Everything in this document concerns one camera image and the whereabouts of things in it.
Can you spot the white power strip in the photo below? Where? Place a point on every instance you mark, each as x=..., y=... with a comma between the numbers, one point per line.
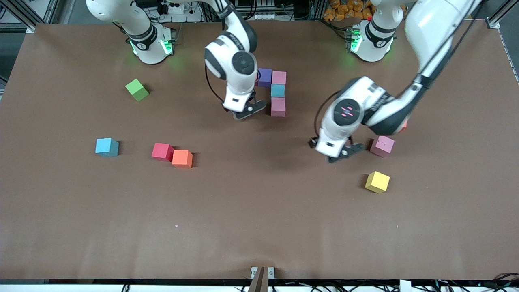
x=192, y=17

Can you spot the green foam cube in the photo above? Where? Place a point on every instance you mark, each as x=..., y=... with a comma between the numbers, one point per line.
x=137, y=90

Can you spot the purple foam cube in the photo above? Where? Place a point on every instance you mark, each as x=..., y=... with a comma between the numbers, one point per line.
x=265, y=77

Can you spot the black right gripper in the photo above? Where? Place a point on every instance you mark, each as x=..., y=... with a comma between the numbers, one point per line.
x=252, y=95

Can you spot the brown table cover sheet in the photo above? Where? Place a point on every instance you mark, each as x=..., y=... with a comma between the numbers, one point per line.
x=259, y=223

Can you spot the orange foam cube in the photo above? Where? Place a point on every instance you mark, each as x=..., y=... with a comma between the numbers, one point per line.
x=404, y=126
x=181, y=158

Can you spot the yellow foam cube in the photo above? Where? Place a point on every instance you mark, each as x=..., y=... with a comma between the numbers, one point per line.
x=377, y=182

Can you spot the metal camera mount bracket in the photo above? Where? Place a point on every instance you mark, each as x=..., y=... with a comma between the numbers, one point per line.
x=261, y=280

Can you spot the bag of orange fruits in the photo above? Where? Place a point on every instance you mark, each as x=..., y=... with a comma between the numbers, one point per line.
x=344, y=10

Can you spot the red foam cube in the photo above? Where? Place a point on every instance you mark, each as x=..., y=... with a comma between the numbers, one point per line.
x=162, y=151

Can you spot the pink foam cube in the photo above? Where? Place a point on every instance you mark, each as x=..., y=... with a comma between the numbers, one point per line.
x=278, y=107
x=279, y=77
x=383, y=147

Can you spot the aluminium frame post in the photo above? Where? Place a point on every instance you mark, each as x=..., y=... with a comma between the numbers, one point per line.
x=317, y=10

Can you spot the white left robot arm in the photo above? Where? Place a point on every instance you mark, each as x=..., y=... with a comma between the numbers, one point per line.
x=429, y=32

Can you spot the aluminium frame profile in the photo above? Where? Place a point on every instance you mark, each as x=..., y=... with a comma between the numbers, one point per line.
x=52, y=10
x=494, y=22

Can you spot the light blue foam cube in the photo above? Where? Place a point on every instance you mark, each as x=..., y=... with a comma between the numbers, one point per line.
x=277, y=90
x=106, y=147

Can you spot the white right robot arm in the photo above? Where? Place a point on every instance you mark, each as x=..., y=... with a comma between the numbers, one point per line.
x=221, y=56

